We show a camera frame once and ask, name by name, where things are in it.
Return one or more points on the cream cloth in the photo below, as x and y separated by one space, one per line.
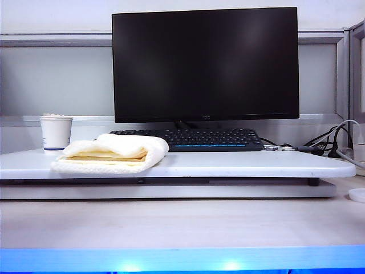
114 158

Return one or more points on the black keyboard with blue strip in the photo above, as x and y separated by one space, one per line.
214 140

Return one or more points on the white desk riser platform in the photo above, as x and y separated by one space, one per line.
228 165

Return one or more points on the black computer monitor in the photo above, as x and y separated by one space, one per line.
205 65

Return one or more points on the clear and black pen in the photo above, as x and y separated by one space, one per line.
280 148

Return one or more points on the white paper cup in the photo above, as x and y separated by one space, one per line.
55 134

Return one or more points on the crumpled tissue in cup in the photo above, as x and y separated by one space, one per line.
55 115

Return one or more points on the white round disc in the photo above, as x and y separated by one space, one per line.
358 195

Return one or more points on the grey side partition panel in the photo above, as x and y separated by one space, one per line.
356 71

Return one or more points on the grey aluminium partition frame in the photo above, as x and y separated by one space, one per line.
57 40

